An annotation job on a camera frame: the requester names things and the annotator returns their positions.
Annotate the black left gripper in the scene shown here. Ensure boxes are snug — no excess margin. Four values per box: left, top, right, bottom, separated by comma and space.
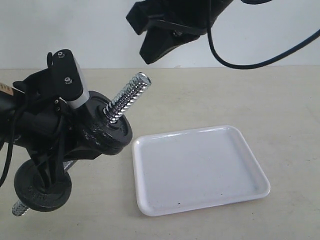
12, 67, 104, 190

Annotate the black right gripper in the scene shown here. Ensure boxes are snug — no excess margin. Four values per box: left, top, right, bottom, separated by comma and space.
125, 0, 216, 65

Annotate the black weight plate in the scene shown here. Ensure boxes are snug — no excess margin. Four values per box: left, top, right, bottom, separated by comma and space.
86, 90, 133, 153

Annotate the black weight plate end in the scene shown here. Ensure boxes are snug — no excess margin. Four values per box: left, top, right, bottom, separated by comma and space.
74, 107, 132, 156
13, 159, 72, 212

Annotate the chrome dumbbell bar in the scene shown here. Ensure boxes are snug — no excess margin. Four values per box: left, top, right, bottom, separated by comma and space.
8, 72, 151, 217

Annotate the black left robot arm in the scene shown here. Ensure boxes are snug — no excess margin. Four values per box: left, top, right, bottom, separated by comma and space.
0, 66, 133, 193

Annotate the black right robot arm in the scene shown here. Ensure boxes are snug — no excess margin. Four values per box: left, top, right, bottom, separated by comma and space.
126, 0, 231, 65

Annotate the white plastic tray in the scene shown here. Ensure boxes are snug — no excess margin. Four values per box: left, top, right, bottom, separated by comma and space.
132, 125, 271, 217

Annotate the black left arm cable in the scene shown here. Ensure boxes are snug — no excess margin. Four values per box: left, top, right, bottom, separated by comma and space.
0, 52, 66, 191

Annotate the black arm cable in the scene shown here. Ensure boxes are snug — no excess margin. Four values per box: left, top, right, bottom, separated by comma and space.
0, 52, 66, 191
207, 0, 320, 70

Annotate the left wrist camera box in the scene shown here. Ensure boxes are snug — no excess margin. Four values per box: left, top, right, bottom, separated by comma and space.
51, 49, 90, 110

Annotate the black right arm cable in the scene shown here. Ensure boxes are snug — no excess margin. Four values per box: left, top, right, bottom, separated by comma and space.
207, 0, 320, 70

